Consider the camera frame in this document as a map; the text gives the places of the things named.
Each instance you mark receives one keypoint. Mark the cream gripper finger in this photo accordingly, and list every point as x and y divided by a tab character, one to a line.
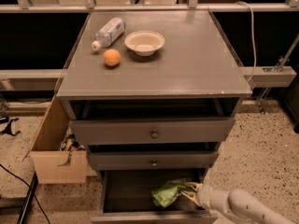
191	196
194	186

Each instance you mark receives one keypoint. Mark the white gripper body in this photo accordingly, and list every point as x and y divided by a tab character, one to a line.
205	195

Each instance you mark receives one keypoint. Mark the green rice chip bag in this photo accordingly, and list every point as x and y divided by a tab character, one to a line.
166	194

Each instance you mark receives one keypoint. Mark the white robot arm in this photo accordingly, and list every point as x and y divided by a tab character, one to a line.
237	205

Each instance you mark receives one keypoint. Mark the grey top drawer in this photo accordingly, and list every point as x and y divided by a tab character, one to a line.
150	131

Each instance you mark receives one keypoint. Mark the grey open bottom drawer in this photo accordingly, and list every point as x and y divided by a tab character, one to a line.
126	199

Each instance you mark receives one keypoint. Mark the grey drawer cabinet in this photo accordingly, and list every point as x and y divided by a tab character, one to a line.
193	76

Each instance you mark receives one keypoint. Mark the grey middle drawer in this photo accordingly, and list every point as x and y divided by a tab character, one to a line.
152	160

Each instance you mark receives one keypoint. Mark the snack packets in box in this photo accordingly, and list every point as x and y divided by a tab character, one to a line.
70	142

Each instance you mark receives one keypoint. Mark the white paper bowl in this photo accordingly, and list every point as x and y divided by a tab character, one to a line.
144	43

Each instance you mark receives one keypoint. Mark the light wooden box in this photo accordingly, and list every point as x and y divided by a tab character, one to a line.
52	165

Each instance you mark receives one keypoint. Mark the orange fruit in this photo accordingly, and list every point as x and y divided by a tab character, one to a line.
111	57

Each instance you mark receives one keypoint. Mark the black floor bar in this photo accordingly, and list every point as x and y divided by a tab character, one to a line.
25	208

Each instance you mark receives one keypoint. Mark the clear plastic water bottle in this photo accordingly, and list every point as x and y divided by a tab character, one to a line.
108	33

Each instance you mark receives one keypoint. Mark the black clamp tool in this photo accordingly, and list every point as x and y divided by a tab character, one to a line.
8	129

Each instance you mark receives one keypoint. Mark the aluminium frame rail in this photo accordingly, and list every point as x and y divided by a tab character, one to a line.
234	7

